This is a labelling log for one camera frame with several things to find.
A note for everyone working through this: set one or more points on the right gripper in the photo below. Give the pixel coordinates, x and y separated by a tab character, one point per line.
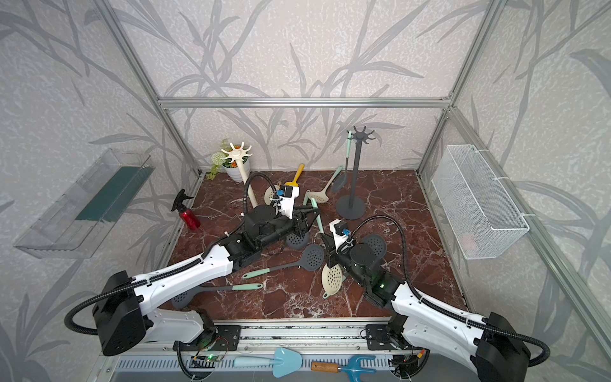
332	251

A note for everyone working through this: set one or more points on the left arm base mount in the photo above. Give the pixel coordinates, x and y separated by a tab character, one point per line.
222	338

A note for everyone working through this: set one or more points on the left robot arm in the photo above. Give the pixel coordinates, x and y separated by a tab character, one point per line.
124	316

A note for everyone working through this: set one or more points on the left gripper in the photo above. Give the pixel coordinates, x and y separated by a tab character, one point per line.
298	221

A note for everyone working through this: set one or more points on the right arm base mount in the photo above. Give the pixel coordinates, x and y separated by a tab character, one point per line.
379	339

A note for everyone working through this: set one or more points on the light blue garden trowel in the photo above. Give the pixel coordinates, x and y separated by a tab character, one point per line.
283	363

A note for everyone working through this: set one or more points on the grey skimmer green handle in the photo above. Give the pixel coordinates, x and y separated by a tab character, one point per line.
341	179
312	258

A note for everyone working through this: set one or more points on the large cream skimmer green handle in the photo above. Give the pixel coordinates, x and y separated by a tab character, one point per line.
331	277

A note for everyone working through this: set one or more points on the dark grey utensil rack stand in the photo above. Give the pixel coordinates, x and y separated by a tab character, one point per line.
350	206

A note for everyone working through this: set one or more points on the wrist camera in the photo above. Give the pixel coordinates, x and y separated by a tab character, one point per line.
285	198
340	233

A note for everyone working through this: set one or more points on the grey skimmer near right arm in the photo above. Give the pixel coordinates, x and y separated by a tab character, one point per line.
378	245

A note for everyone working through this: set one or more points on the potted artificial plant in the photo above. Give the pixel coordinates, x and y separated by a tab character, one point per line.
220	162

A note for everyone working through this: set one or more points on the cream utensil rack stand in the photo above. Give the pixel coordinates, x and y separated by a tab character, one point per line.
237	155

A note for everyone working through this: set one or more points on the red spray bottle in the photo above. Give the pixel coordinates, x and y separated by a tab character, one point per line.
185	213

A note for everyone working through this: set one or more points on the clear plastic wall shelf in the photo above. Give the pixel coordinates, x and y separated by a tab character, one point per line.
78	222

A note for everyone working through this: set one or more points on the cream skimmer leaning on rack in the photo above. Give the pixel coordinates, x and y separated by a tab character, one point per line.
270	192

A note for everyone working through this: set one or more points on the yellow toy shovel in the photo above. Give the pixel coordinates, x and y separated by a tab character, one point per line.
294	182

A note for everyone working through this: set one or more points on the white wire mesh basket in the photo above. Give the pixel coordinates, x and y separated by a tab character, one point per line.
483	217

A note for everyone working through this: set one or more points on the grey skimmer front left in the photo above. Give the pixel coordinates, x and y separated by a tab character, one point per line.
184	299

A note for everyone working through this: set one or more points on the blue garden fork wooden handle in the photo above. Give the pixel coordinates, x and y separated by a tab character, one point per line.
353	369

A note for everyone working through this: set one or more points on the grey skimmer centre upright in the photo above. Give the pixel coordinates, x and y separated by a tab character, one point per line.
298	238

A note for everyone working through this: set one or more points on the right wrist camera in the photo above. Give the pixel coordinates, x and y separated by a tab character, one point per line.
340	233

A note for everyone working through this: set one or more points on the small cream skimmer green handle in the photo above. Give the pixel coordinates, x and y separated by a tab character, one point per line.
321	196

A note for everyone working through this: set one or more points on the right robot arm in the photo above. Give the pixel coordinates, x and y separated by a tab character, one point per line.
488	346

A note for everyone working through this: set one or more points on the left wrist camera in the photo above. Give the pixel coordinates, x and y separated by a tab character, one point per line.
285	198

